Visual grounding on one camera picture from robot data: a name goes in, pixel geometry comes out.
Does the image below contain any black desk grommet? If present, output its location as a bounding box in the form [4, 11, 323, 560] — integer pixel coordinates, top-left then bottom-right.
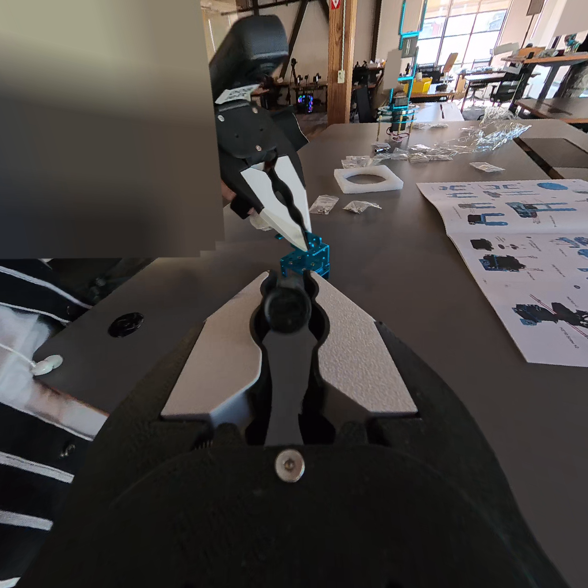
[108, 312, 144, 339]

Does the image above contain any black office chair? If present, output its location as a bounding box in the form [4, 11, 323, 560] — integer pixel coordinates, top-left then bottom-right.
[488, 73, 530, 109]

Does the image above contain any white instruction booklet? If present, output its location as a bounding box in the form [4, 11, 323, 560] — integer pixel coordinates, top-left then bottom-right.
[416, 179, 588, 368]

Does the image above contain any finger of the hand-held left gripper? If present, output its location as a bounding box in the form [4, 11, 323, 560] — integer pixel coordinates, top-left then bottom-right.
[275, 154, 314, 240]
[240, 164, 308, 248]

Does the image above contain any white foam frame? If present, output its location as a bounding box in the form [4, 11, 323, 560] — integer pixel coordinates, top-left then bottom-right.
[334, 164, 404, 193]

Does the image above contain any crumpled clear plastic wrap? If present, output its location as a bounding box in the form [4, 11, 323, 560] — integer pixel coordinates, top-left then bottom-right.
[452, 108, 533, 152]

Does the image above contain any large window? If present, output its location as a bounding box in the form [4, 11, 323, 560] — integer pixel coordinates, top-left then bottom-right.
[416, 0, 513, 70]

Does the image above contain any white cord toggle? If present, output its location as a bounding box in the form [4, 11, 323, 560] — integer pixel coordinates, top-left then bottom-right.
[0, 342, 63, 377]

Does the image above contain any blue metal bracket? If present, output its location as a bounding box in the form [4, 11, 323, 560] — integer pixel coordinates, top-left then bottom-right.
[276, 232, 331, 280]

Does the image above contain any black white striped garment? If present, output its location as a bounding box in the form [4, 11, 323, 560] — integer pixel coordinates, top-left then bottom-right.
[0, 258, 154, 588]

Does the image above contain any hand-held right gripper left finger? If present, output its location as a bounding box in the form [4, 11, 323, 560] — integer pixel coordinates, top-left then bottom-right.
[161, 270, 272, 429]

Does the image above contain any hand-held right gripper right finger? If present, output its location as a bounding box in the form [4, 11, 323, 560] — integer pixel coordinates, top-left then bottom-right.
[301, 271, 420, 420]

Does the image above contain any wooden pillar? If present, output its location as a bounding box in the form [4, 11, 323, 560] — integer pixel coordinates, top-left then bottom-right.
[327, 0, 358, 125]

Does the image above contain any wooden background table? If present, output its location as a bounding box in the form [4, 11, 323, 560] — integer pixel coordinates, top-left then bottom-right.
[502, 50, 588, 101]

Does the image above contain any black electric screwdriver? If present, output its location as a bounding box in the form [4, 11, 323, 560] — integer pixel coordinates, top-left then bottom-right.
[259, 275, 319, 447]

